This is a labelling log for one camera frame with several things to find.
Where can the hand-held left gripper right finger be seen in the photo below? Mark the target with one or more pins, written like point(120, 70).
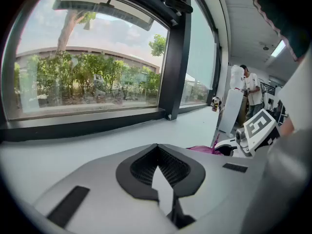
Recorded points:
point(214, 179)

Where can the black railing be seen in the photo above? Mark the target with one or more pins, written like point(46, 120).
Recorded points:
point(268, 89)

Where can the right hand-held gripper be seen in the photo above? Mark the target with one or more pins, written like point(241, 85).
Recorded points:
point(260, 128)

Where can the white water dispenser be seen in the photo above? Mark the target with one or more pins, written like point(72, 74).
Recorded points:
point(230, 111)

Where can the purple cloth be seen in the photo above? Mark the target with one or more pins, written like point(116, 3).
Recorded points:
point(202, 149)

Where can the ceiling light panel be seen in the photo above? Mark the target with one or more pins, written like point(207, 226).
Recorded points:
point(278, 49)

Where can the large trunk tree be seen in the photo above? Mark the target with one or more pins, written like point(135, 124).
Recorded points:
point(64, 33)

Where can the green hedge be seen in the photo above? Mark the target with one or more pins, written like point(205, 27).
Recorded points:
point(85, 77)

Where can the person's right forearm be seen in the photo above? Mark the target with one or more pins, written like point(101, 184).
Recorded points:
point(287, 128)

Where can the black window frame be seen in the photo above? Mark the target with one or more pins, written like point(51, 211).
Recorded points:
point(174, 69)

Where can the small leafy tree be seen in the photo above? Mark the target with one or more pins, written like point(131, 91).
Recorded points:
point(158, 45)

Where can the clear water dispenser bottle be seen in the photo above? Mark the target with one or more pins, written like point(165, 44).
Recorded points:
point(237, 78)

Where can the green sweatshirt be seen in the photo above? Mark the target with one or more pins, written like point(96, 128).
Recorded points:
point(287, 13)

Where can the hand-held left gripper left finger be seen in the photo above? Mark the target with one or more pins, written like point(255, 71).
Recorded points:
point(102, 203)

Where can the black head-mounted camera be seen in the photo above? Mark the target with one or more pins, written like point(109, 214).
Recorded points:
point(178, 2)

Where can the small dark labelled bottle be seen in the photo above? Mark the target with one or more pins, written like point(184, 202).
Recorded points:
point(216, 104)

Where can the low brown building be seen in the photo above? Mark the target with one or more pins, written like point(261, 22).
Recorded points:
point(109, 53)

